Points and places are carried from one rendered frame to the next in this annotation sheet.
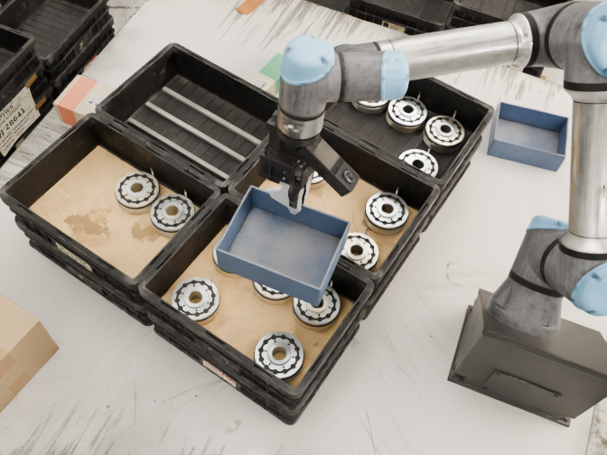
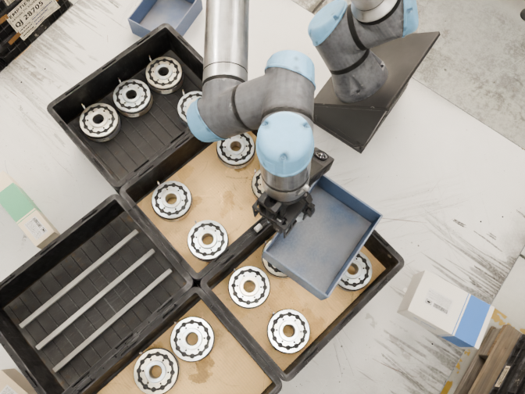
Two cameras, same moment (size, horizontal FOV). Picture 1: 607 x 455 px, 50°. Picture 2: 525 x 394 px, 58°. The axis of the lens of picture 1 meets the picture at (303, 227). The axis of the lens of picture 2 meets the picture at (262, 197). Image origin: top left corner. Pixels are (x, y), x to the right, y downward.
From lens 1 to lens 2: 0.74 m
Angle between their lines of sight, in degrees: 33
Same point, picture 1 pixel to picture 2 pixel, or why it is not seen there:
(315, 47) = (285, 127)
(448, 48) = (238, 14)
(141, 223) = (191, 372)
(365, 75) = (308, 94)
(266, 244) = (307, 252)
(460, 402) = (378, 150)
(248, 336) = not seen: hidden behind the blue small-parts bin
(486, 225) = not seen: hidden behind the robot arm
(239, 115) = (83, 252)
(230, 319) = (307, 303)
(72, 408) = not seen: outside the picture
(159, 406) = (345, 378)
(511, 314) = (370, 85)
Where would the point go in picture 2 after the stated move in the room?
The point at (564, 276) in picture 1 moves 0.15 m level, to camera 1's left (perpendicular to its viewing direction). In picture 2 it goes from (387, 33) to (372, 86)
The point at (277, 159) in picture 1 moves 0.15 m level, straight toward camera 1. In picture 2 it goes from (293, 214) to (380, 235)
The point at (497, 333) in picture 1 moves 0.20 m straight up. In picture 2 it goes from (391, 100) to (419, 53)
